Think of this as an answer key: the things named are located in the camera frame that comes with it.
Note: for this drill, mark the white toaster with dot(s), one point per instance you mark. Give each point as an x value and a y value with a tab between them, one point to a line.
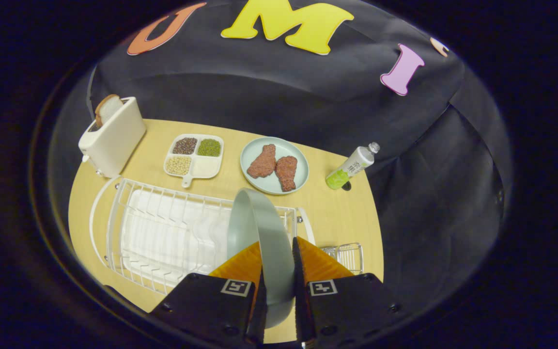
114	140

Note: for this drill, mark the white divided bean tray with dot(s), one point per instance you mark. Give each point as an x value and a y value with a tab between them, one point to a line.
206	167

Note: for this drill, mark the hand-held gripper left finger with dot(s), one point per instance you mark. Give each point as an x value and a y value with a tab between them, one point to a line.
258	317

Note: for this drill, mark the black table grommet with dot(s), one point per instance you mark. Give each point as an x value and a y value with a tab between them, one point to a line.
347	187

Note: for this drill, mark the green tea bottle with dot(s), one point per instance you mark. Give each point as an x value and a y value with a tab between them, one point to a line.
351	167

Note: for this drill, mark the pale blue serving dish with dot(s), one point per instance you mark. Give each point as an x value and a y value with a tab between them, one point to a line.
255	150

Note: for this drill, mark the pale green plate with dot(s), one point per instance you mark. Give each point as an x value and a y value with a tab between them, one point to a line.
274	242

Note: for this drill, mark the bread slice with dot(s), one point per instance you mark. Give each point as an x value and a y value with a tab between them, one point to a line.
108	109

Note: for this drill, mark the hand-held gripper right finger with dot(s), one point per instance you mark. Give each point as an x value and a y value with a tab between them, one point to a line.
302	310

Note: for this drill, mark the brown meat cutlet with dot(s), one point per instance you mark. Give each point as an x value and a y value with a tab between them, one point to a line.
263	162
286	172

